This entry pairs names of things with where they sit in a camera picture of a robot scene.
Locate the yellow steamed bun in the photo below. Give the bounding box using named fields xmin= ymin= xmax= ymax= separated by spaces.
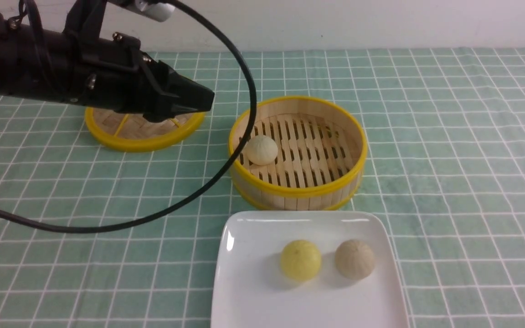
xmin=280 ymin=240 xmax=322 ymax=282

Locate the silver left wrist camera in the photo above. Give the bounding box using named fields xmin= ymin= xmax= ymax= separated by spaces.
xmin=108 ymin=0 xmax=175 ymax=22

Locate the yellow bamboo steamer basket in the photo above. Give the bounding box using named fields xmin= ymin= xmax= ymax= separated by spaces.
xmin=231 ymin=96 xmax=369 ymax=210

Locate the black camera cable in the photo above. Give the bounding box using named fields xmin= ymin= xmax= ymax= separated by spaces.
xmin=0 ymin=0 xmax=257 ymax=234

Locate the green checkered tablecloth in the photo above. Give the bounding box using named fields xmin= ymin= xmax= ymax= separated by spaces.
xmin=0 ymin=48 xmax=525 ymax=328

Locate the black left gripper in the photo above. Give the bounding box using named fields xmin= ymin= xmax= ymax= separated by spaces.
xmin=60 ymin=32 xmax=215 ymax=123

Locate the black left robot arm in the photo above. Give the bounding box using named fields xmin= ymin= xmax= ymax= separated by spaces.
xmin=0 ymin=0 xmax=215 ymax=123

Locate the white steamed bun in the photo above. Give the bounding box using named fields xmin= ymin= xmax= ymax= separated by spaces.
xmin=243 ymin=135 xmax=278 ymax=166
xmin=334 ymin=239 xmax=376 ymax=282

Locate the white square plate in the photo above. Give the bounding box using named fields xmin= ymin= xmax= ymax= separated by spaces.
xmin=210 ymin=210 xmax=410 ymax=328

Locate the yellow bamboo steamer lid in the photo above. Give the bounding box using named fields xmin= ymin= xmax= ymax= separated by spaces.
xmin=85 ymin=107 xmax=206 ymax=152

